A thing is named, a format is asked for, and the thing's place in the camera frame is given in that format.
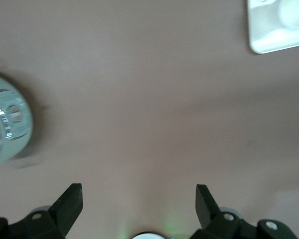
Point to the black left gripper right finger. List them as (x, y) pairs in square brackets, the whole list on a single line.
[(209, 211)]

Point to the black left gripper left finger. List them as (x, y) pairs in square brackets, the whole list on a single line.
[(64, 211)]

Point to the white paper-like cup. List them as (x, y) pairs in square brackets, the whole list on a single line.
[(292, 12)]

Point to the glass pot lid with knob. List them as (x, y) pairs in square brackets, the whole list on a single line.
[(0, 129)]

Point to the brown table cover mat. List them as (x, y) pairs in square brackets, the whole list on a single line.
[(149, 99)]

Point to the grey pot with glass lid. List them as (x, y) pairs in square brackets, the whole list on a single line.
[(7, 79)]

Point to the cream tray with bear print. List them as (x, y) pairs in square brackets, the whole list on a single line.
[(264, 37)]

